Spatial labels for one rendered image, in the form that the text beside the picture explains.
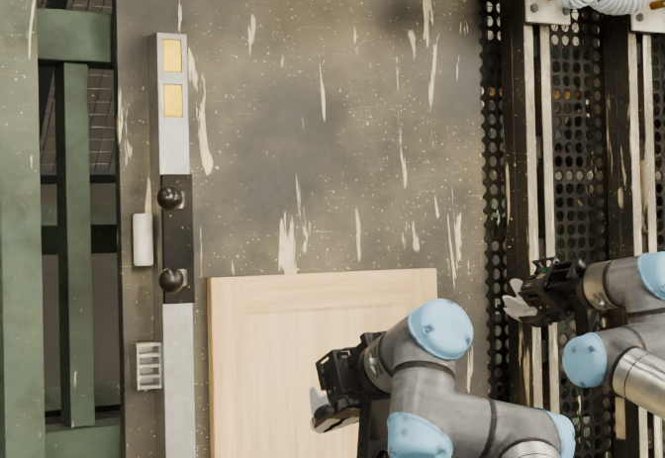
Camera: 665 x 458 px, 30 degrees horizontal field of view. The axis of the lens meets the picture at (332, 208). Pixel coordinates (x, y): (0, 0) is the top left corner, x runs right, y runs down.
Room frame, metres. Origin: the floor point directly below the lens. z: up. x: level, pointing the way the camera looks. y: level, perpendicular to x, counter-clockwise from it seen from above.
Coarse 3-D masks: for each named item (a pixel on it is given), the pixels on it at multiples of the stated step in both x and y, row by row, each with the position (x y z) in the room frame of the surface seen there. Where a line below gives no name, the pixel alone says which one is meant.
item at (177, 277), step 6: (168, 270) 1.46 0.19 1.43; (174, 270) 1.47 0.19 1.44; (180, 270) 1.55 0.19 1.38; (186, 270) 1.56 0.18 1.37; (162, 276) 1.46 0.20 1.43; (168, 276) 1.45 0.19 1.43; (174, 276) 1.46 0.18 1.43; (180, 276) 1.46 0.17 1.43; (186, 276) 1.56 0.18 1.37; (162, 282) 1.45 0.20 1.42; (168, 282) 1.45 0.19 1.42; (174, 282) 1.45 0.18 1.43; (180, 282) 1.46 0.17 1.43; (186, 282) 1.55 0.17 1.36; (162, 288) 1.45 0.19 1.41; (168, 288) 1.45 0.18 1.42; (174, 288) 1.45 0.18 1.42; (180, 288) 1.46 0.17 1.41
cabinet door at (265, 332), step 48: (240, 288) 1.63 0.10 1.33; (288, 288) 1.68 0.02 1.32; (336, 288) 1.73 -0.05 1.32; (384, 288) 1.79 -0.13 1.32; (432, 288) 1.84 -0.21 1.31; (240, 336) 1.59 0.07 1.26; (288, 336) 1.64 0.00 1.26; (336, 336) 1.70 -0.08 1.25; (240, 384) 1.55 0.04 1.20; (288, 384) 1.60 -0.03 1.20; (240, 432) 1.52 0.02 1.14; (288, 432) 1.56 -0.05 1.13; (336, 432) 1.61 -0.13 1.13
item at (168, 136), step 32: (160, 64) 1.71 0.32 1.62; (160, 96) 1.69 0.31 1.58; (160, 128) 1.66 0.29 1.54; (160, 160) 1.64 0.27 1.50; (160, 224) 1.59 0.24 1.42; (160, 256) 1.56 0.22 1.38; (160, 288) 1.54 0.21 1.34; (160, 320) 1.52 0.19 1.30; (192, 320) 1.54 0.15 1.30; (192, 352) 1.52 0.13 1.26; (192, 384) 1.49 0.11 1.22; (160, 416) 1.45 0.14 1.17; (192, 416) 1.47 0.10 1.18; (160, 448) 1.43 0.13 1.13; (192, 448) 1.44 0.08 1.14
